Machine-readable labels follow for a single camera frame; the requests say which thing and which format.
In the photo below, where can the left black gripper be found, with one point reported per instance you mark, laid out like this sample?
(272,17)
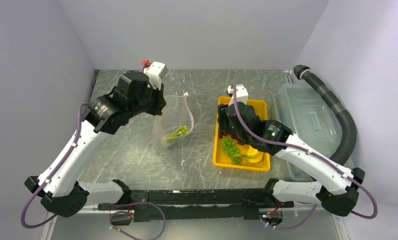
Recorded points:
(160,100)

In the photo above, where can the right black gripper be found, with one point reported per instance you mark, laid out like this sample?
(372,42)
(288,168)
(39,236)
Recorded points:
(223,123)

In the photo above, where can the yellow plastic tray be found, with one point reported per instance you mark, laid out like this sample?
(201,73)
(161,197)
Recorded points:
(223,161)

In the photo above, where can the yellow banana bunch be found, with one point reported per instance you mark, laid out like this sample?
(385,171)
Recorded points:
(252,155)

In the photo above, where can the clear zip top bag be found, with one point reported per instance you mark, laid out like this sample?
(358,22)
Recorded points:
(175,114)

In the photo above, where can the celery stalk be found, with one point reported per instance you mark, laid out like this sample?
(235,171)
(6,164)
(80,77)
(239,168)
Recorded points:
(177,135)

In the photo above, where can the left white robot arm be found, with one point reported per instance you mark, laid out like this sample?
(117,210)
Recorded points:
(59,187)

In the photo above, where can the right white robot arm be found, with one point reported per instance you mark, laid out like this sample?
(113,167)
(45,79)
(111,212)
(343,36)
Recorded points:
(334,187)

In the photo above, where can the dark red grape bunch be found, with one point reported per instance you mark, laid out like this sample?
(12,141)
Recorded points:
(230,137)

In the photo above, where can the green grape bunch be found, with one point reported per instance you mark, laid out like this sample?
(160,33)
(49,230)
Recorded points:
(231,150)

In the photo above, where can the clear plastic storage box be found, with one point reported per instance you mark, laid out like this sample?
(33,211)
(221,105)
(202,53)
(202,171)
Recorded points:
(301,108)

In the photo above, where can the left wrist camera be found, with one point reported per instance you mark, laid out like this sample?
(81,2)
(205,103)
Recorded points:
(156,71)

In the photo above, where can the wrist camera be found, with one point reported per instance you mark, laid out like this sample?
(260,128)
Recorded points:
(156,71)
(242,94)

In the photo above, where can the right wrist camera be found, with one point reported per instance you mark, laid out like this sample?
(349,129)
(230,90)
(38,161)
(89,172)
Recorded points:
(242,94)

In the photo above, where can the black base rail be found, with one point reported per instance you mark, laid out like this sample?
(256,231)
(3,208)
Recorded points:
(245,203)

